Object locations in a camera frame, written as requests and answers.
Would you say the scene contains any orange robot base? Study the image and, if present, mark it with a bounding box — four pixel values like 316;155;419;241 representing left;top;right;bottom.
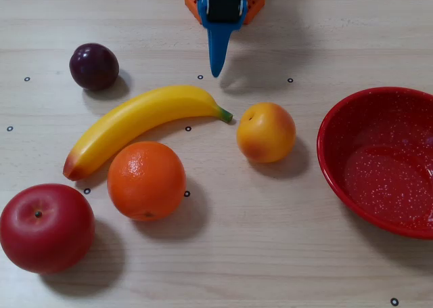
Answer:
184;0;267;25

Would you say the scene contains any red apple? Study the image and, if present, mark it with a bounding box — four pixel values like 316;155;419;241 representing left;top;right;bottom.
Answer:
0;183;96;274

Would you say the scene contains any orange fruit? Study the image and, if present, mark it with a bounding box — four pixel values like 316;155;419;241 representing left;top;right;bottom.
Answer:
107;141;187;221

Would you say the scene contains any yellow-orange peach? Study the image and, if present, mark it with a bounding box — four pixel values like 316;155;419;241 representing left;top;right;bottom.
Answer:
235;102;297;164

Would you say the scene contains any yellow plastic banana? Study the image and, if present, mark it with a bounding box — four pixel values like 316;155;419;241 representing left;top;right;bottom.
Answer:
62;85;233;181

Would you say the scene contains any red speckled enamel bowl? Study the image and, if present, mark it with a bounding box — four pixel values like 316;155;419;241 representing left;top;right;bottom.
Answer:
317;87;433;240

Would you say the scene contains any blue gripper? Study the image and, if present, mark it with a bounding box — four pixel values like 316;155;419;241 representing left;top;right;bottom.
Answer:
198;0;247;78

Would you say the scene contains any dark purple plum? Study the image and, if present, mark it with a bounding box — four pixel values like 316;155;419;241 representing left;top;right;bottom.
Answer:
69;43;120;91

